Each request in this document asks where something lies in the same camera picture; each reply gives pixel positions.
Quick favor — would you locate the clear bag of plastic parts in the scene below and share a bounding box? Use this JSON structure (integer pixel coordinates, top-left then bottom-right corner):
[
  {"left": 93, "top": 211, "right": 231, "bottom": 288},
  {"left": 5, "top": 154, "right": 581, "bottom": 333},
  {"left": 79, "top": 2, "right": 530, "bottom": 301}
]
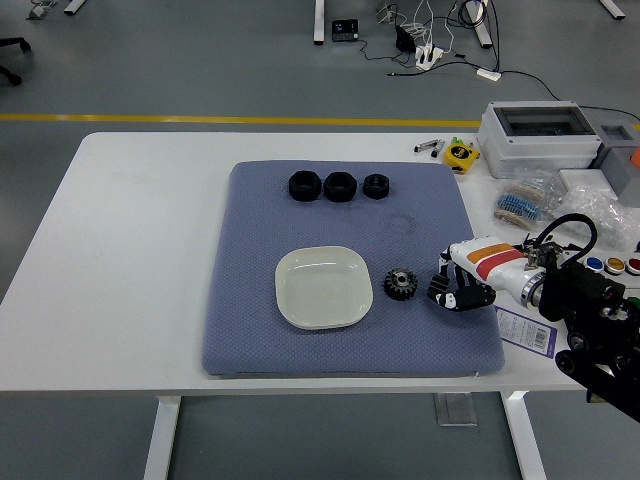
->
[{"left": 549, "top": 182, "right": 640, "bottom": 251}]

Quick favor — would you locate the clear bag of small parts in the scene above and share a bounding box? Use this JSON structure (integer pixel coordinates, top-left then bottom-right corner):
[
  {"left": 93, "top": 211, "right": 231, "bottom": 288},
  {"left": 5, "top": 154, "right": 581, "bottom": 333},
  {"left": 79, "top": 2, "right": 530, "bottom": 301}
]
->
[{"left": 509, "top": 162, "right": 557, "bottom": 190}]

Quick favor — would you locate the clear plastic floor holder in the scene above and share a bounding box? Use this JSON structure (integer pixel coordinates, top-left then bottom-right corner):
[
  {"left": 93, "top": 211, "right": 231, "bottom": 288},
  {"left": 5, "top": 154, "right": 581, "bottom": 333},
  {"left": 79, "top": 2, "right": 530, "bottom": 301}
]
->
[{"left": 433, "top": 393, "right": 479, "bottom": 428}]

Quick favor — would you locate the grey box with orange part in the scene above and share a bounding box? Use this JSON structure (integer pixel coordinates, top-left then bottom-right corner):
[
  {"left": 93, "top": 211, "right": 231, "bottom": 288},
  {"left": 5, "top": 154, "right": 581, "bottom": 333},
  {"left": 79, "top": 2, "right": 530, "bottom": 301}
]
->
[{"left": 589, "top": 122, "right": 640, "bottom": 204}]

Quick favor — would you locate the grey electrical enclosure box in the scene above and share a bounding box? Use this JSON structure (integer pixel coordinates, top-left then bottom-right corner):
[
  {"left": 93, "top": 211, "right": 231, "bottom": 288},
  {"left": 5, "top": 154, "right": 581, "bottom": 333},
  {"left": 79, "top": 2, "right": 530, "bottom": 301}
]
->
[{"left": 476, "top": 100, "right": 604, "bottom": 180}]

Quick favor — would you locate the blue resistor strip roll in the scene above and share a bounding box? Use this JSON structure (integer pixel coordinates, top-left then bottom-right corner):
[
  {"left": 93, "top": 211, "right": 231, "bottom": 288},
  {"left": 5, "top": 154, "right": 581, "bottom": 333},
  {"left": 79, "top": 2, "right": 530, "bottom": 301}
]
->
[{"left": 493, "top": 191, "right": 545, "bottom": 231}]

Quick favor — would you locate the white table leg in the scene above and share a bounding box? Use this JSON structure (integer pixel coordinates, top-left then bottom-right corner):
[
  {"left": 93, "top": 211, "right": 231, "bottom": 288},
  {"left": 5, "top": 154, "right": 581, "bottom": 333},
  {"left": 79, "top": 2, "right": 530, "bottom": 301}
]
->
[
  {"left": 143, "top": 394, "right": 182, "bottom": 480},
  {"left": 501, "top": 390, "right": 549, "bottom": 480}
]

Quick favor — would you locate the large black spur gear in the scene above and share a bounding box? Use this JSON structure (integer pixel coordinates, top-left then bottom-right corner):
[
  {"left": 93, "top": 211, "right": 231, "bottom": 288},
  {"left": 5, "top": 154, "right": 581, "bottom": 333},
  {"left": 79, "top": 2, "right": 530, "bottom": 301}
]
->
[{"left": 382, "top": 267, "right": 419, "bottom": 302}]

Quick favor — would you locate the large black hex nut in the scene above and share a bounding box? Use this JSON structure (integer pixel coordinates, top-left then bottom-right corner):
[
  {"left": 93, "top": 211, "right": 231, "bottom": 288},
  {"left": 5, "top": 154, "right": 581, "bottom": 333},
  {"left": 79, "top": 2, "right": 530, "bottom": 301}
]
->
[
  {"left": 323, "top": 171, "right": 358, "bottom": 203},
  {"left": 288, "top": 169, "right": 322, "bottom": 202}
]

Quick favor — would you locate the blue-grey quilted mat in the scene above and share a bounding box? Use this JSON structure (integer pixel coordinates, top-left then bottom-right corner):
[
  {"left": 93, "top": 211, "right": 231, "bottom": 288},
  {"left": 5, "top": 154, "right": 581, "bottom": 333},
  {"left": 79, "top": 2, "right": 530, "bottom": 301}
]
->
[{"left": 201, "top": 159, "right": 506, "bottom": 379}]

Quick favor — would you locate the white background desk leg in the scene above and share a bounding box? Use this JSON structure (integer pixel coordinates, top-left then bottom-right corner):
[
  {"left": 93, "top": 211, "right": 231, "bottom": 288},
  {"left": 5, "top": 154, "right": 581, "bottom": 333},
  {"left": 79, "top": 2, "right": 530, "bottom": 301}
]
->
[
  {"left": 471, "top": 0, "right": 495, "bottom": 50},
  {"left": 313, "top": 0, "right": 327, "bottom": 46}
]

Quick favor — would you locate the white square plate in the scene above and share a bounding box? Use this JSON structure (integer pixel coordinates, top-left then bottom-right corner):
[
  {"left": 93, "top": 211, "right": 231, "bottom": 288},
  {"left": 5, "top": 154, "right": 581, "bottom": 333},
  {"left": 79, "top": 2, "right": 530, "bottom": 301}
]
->
[{"left": 274, "top": 244, "right": 375, "bottom": 331}]

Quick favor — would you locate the black power adapter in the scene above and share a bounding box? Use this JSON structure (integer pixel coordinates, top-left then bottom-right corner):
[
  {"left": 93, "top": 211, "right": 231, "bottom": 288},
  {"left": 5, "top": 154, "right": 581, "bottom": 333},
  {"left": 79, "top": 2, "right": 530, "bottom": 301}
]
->
[{"left": 395, "top": 24, "right": 417, "bottom": 53}]

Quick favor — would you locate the flat white box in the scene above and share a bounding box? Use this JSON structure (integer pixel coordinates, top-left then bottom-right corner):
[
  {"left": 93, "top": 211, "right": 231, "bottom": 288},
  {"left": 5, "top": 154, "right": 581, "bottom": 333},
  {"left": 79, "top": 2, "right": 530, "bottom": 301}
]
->
[{"left": 557, "top": 168, "right": 614, "bottom": 194}]

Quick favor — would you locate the long black floor cable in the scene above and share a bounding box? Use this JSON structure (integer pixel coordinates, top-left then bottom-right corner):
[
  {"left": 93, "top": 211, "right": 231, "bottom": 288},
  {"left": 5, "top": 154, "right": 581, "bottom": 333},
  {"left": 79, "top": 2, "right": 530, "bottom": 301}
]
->
[{"left": 499, "top": 69, "right": 640, "bottom": 126}]

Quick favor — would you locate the yellow tape measure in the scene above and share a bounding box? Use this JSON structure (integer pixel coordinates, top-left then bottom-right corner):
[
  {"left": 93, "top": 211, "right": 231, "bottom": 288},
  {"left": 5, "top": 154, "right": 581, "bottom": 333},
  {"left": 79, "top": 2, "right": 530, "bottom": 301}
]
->
[{"left": 443, "top": 143, "right": 480, "bottom": 174}]

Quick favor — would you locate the purple and white card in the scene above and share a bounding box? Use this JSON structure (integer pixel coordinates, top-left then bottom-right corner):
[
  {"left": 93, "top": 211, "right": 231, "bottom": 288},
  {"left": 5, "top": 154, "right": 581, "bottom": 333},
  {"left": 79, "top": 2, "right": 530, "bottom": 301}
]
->
[{"left": 494, "top": 305, "right": 558, "bottom": 359}]

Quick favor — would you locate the white power strip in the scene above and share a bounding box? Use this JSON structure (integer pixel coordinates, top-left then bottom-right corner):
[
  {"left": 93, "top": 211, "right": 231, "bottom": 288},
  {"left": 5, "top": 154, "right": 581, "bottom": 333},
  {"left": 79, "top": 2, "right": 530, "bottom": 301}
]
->
[{"left": 415, "top": 44, "right": 445, "bottom": 70}]

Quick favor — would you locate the black office chair base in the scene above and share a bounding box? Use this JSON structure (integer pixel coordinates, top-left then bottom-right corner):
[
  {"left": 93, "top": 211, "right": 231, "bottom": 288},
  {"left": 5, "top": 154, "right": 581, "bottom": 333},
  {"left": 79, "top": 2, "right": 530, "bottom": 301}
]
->
[{"left": 0, "top": 37, "right": 32, "bottom": 86}]

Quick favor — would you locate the black handheld device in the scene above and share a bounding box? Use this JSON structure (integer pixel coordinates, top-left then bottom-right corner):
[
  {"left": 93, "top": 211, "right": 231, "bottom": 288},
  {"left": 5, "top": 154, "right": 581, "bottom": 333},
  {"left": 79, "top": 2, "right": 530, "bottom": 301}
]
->
[{"left": 332, "top": 18, "right": 360, "bottom": 44}]

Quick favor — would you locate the small black hex nut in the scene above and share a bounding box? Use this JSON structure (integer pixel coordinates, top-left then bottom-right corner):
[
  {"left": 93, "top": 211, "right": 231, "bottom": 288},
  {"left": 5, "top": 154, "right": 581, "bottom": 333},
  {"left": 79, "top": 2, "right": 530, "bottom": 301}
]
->
[{"left": 362, "top": 173, "right": 391, "bottom": 200}]

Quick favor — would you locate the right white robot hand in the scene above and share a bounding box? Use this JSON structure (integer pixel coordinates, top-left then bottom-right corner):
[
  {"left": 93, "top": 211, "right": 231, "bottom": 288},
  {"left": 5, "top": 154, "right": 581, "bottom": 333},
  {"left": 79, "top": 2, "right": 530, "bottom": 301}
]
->
[{"left": 427, "top": 238, "right": 540, "bottom": 313}]

